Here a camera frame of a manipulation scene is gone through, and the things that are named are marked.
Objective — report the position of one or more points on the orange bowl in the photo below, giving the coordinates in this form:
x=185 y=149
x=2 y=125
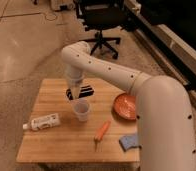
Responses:
x=124 y=106

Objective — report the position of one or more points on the wooden table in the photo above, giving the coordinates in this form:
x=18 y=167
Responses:
x=73 y=141

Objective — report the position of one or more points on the white tube bottle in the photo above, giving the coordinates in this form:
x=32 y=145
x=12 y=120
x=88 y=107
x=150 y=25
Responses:
x=43 y=122

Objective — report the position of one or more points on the black striped eraser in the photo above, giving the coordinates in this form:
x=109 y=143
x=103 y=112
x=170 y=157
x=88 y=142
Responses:
x=84 y=92

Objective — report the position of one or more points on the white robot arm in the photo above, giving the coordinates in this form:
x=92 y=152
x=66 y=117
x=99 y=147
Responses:
x=164 y=112

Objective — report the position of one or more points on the blue sponge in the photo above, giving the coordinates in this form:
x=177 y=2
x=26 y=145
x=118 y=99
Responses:
x=129 y=141

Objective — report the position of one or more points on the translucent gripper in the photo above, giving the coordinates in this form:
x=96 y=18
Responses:
x=75 y=89

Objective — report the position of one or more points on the black office chair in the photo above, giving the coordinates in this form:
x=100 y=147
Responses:
x=101 y=15

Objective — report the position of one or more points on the orange carrot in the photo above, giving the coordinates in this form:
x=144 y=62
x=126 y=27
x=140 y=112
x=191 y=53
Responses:
x=101 y=132

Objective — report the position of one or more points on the long bench rail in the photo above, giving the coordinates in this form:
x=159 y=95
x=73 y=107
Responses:
x=178 y=57

